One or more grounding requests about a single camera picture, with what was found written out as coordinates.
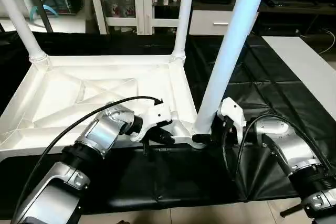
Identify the white plastic table top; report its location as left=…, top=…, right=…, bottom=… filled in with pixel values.
left=0, top=52, right=215, bottom=161

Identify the white plastic table leg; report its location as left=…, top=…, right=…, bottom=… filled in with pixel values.
left=0, top=0, right=50, bottom=63
left=171, top=0, right=198, bottom=61
left=191, top=0, right=274, bottom=137

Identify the black plastic mat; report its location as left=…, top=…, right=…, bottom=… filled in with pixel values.
left=0, top=31, right=336, bottom=220

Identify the black metal table leg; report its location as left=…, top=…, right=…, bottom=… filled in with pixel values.
left=280, top=203, right=304, bottom=218

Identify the white drawer unit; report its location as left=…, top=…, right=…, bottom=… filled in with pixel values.
left=189, top=9, right=260, bottom=37

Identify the white glass-door cabinet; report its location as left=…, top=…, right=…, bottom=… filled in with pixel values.
left=87, top=0, right=196, bottom=36

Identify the light blue plastic object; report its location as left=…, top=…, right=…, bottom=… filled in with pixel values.
left=30, top=3, right=59, bottom=20

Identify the grey metal pole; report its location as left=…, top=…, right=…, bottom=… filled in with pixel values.
left=25, top=0, right=54, bottom=34

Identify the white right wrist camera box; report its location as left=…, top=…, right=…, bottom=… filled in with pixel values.
left=217, top=97, right=247, bottom=145

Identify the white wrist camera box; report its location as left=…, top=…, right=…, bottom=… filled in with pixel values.
left=217, top=97, right=247, bottom=145
left=130, top=102, right=174, bottom=143

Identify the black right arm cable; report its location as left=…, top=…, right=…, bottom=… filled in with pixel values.
left=220, top=114, right=316, bottom=183

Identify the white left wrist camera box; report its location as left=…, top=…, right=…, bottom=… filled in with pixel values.
left=130, top=102, right=174, bottom=143

